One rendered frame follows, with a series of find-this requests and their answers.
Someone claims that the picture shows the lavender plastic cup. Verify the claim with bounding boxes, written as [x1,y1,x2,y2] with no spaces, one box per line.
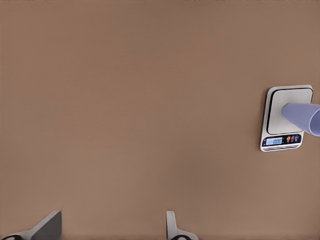
[281,101,320,138]

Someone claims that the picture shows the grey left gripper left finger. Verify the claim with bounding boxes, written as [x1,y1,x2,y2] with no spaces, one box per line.
[0,210,63,240]

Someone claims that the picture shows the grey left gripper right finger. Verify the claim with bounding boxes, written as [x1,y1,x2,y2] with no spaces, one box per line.
[166,210,199,240]

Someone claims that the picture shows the silver digital kitchen scale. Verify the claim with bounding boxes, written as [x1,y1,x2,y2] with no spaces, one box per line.
[260,84,314,153]

